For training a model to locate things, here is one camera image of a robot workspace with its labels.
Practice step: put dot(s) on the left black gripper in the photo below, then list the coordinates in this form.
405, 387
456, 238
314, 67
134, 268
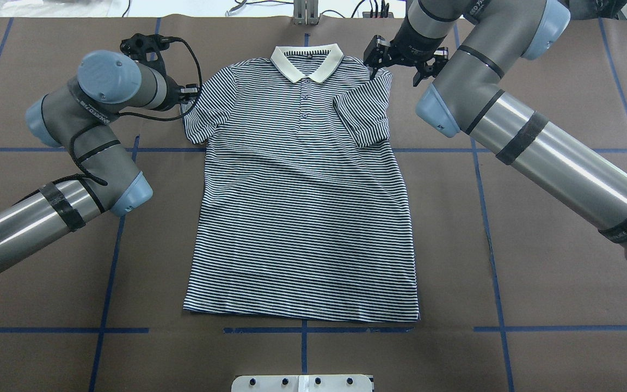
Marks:
173, 93

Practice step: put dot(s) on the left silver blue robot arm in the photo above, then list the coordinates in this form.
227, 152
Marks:
76, 120

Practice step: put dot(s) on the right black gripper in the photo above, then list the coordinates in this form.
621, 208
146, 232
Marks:
416, 47

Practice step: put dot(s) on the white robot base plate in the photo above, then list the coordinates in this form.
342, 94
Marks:
326, 382

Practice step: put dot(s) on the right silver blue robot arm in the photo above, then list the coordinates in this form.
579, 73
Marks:
467, 47

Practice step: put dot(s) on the aluminium frame post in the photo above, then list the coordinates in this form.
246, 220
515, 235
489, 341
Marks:
306, 12

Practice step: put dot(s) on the blue white striped polo shirt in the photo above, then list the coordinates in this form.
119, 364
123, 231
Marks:
305, 212

